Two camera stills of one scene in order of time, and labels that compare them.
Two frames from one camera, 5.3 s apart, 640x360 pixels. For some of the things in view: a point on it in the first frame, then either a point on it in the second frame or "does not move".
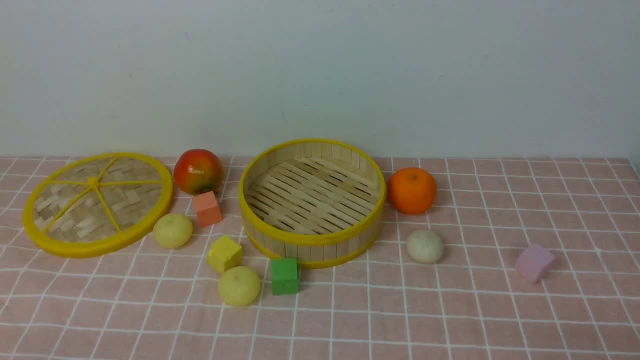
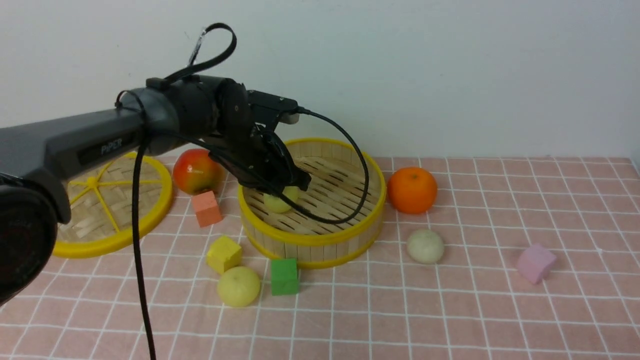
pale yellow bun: x=239 y=286 does not move
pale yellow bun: x=172 y=231 to x=275 y=205
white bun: x=425 y=246 does not move
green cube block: x=284 y=276 does not move
